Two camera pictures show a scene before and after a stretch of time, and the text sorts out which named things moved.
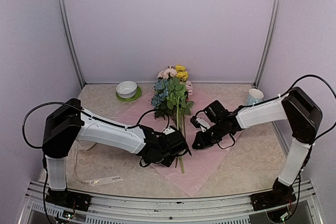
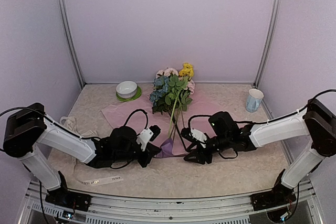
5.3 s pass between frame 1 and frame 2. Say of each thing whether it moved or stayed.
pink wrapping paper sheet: moved
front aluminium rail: stayed
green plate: stayed
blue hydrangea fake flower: moved
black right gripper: moved
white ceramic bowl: stayed
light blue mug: stayed
